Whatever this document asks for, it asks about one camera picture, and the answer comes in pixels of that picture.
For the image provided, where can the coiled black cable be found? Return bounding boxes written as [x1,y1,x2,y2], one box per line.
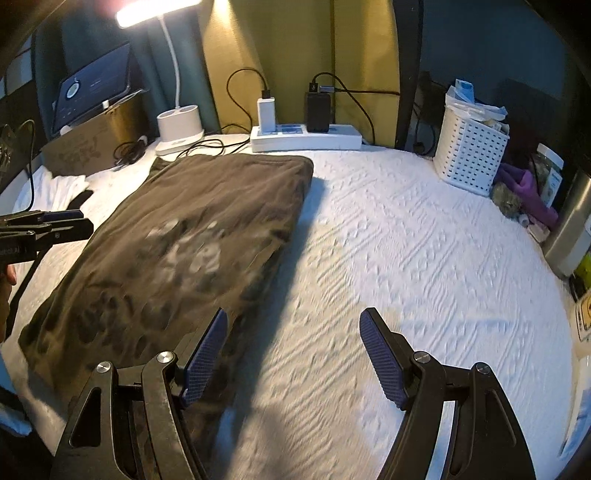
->
[184,133,253,158]

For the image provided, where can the person's left hand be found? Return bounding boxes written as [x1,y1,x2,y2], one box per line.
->
[0,265,17,344]

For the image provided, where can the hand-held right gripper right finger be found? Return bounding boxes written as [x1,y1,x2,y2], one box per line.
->
[359,307,536,480]

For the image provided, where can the brown t-shirt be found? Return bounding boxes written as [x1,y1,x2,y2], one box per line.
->
[18,154,315,446]

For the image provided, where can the fuzzy grey-green ball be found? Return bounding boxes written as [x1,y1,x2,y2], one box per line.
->
[490,182,526,219]

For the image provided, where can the brown cardboard box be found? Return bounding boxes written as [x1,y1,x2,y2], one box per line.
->
[41,91,149,172]

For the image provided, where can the purple cloth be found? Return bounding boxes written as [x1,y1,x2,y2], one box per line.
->
[496,161,560,230]

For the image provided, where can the black tablet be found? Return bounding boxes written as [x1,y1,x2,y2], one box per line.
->
[48,41,136,138]

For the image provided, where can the glass jar with white lid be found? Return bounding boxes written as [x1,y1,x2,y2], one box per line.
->
[530,143,566,207]

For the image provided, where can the white charger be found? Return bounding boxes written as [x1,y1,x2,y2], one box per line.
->
[256,97,278,133]

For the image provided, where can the black charger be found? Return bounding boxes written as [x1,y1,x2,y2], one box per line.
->
[304,92,332,133]

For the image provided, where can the packets in basket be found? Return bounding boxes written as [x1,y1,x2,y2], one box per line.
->
[445,78,511,136]

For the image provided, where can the yellow curtain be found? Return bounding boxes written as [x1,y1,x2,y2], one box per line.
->
[198,0,402,137]

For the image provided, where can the teal curtain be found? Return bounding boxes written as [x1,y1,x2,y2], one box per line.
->
[33,0,220,141]

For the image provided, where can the white plastic basket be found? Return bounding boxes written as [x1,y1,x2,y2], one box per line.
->
[433,90,511,199]

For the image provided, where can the white power strip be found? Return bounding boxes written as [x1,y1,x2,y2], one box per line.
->
[250,123,363,153]

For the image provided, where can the white quilted cover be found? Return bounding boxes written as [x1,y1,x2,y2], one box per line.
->
[0,131,583,480]

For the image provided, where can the white bear print mug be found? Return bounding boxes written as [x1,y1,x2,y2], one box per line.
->
[569,290,591,366]

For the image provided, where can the black charger cable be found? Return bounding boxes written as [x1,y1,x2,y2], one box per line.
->
[308,71,401,145]
[226,68,269,136]

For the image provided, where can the white cloth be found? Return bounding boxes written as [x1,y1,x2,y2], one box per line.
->
[27,165,92,209]

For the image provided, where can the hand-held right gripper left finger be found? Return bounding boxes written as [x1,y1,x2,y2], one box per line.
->
[62,308,229,480]

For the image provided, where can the white desk lamp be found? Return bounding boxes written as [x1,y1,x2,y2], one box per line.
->
[115,0,206,156]

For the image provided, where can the stainless steel tumbler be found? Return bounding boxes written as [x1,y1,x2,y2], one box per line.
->
[542,167,591,278]

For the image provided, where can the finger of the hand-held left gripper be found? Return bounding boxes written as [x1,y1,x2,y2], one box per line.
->
[0,209,85,228]
[28,218,95,244]

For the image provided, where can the black earphones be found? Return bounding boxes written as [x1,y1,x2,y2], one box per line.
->
[112,135,149,168]

